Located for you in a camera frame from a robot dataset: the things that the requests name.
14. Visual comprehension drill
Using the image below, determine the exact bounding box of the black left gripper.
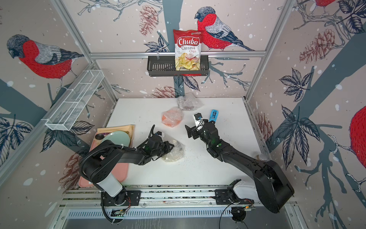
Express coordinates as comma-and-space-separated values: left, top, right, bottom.
152, 142, 175, 158

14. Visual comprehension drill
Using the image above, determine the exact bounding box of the blue tape dispenser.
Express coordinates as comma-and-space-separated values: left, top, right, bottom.
209, 110, 219, 123

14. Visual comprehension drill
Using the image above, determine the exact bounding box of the stack of bubble wrap sheets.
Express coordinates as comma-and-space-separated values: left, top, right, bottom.
161, 137, 186, 163

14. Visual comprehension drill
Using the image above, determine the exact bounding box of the clear bubble wrap sheet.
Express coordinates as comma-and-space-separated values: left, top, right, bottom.
161, 106, 184, 128
177, 93, 203, 111

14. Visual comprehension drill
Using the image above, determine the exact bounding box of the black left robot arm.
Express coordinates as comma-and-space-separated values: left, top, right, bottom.
79, 126, 174, 203

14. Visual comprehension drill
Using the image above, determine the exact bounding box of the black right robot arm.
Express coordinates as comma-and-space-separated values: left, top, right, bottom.
185, 119, 295, 213

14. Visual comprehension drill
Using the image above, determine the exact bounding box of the mint green floral plate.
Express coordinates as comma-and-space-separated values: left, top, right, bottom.
102, 131, 131, 147

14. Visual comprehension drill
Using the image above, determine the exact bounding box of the pink plastic tray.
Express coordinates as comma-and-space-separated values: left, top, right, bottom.
90, 139, 132, 182

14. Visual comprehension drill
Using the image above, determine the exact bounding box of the brown spice jar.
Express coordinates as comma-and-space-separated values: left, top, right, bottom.
256, 154, 269, 162

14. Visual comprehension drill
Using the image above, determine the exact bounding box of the Chuba cassava chips bag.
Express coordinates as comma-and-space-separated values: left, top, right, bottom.
173, 30, 203, 71

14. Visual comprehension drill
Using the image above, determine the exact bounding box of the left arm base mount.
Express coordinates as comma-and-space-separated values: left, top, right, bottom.
101, 190, 142, 207

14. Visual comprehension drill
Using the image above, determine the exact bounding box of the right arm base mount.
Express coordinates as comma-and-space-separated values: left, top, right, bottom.
212, 179, 254, 205

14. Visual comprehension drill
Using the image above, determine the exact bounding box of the black wire wall basket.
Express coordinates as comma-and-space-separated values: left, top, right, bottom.
147, 55, 209, 77

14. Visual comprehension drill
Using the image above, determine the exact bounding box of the white wire mesh shelf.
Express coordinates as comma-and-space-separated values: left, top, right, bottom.
45, 70, 104, 131

